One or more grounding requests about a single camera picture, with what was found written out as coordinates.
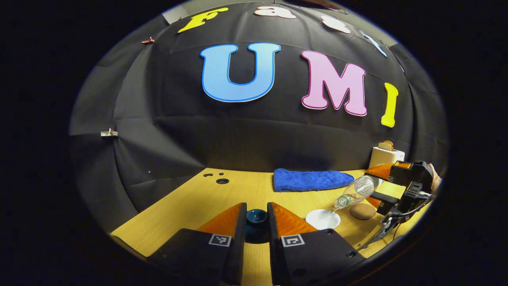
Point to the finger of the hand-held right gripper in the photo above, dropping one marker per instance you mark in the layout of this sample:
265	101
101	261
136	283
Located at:
387	202
397	172

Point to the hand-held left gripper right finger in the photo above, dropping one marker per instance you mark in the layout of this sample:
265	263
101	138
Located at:
274	254

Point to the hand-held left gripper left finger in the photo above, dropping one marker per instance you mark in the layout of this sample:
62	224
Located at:
239	246

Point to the brown round coaster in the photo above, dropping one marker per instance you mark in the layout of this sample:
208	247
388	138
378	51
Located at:
362	211

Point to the clear plastic water bottle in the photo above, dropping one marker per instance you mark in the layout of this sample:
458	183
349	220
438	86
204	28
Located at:
357	190

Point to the blue teacup lid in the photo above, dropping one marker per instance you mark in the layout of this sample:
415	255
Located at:
256	216

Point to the white toaster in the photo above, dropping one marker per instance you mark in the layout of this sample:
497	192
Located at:
383	159

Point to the toast bread slice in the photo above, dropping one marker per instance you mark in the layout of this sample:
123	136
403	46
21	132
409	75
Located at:
390	144
382	146

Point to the blue towel cloth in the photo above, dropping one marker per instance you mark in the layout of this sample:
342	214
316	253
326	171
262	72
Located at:
309	180

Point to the black backdrop cloth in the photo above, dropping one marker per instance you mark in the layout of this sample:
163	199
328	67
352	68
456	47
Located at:
238	131

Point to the white clip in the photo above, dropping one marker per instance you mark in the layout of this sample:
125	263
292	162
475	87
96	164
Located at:
109	132

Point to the red clip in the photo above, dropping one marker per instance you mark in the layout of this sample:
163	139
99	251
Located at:
148	40

